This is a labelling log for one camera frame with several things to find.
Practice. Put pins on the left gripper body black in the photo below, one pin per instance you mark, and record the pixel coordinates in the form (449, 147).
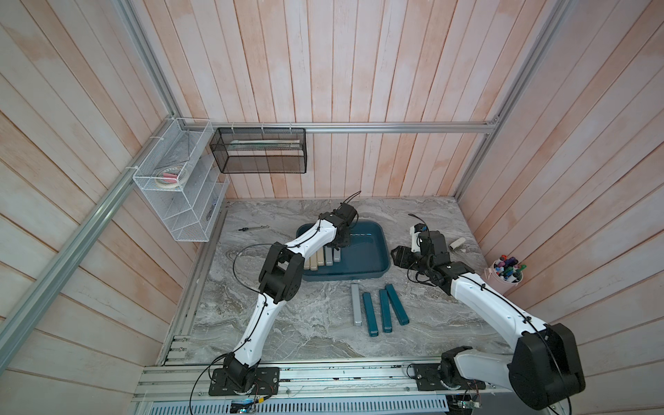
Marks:
(341, 242)

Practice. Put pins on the small beige tape roll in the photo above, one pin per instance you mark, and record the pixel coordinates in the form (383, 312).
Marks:
(457, 244)

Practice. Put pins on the dark pen on table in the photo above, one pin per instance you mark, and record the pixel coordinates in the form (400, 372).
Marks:
(248, 229)

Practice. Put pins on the teal pruning pliers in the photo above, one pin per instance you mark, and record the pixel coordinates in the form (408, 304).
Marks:
(397, 305)
(372, 324)
(385, 312)

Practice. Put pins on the pink pen holder cup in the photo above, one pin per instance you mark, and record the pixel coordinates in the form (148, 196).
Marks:
(504, 274)

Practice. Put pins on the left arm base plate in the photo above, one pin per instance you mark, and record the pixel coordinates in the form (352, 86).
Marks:
(260, 381)

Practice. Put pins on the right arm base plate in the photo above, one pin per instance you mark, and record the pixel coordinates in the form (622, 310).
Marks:
(441, 376)

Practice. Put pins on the black mesh wall basket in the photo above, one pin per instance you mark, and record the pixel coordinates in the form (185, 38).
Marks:
(260, 150)

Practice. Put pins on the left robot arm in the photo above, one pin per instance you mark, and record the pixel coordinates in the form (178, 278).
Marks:
(279, 281)

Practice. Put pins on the teal plastic storage box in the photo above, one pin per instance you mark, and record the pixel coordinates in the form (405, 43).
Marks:
(367, 256)

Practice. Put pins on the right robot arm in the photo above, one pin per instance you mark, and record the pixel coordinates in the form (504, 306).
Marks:
(544, 367)

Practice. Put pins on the tape roll in shelf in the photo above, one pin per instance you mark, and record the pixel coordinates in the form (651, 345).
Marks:
(171, 177)

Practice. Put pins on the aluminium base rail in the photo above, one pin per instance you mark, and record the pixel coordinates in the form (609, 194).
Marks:
(298, 380)

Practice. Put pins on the white wire wall shelf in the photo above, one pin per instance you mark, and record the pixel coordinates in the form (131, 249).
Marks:
(189, 212)

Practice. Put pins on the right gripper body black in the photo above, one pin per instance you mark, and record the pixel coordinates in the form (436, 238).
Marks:
(413, 261)

